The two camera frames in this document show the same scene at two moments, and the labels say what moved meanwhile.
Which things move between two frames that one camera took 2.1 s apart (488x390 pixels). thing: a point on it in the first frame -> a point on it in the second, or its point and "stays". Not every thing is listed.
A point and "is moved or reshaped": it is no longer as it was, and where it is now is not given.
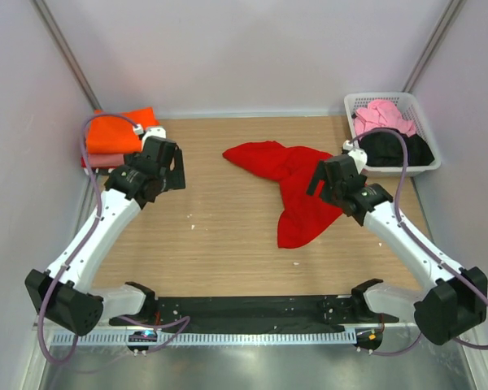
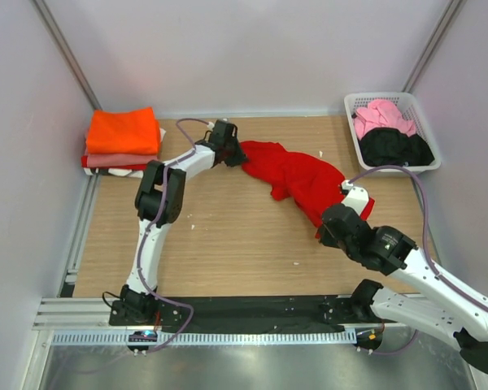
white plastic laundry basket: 387,126 stays
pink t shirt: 381,114 stays
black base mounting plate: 240,314 stays
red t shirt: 303,218 is moved or reshaped
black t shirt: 386,149 stays
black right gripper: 320,174 -> 325,238
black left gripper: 175,179 -> 240,158
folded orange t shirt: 111,132 stays
